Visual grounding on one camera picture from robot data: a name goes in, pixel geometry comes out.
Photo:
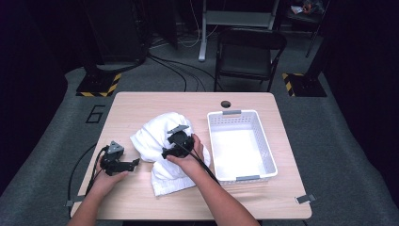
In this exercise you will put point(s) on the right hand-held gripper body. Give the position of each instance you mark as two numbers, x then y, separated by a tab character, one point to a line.
181	141

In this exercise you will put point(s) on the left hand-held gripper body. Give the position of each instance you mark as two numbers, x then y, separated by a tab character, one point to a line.
113	157

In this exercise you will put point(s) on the white cloth garment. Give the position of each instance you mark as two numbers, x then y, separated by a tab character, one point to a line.
153	141

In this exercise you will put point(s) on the white plastic basket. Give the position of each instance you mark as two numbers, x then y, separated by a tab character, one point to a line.
241	147

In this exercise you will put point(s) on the person's right hand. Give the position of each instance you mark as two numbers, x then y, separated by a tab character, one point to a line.
191	163

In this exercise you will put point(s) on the person's left hand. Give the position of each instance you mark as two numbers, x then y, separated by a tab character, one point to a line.
105	183

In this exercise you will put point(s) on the grey tape strip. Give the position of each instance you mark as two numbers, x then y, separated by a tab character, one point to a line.
306	198
73	201

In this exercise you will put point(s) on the black stand base striped edge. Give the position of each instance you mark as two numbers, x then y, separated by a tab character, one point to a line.
306	85
97	84

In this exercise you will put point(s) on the black folding chair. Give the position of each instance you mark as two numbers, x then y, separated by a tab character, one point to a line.
247	59

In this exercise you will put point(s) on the black equipment cabinet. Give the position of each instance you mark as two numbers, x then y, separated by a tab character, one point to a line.
116	31

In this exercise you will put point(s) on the white paper sheet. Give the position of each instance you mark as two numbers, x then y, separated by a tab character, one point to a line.
296	9

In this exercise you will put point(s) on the dark side table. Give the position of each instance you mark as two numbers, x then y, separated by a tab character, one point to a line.
306	18

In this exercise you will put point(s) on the orange object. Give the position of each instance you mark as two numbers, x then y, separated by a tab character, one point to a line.
308	6

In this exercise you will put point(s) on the white metal desk frame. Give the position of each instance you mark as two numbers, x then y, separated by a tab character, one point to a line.
233	18

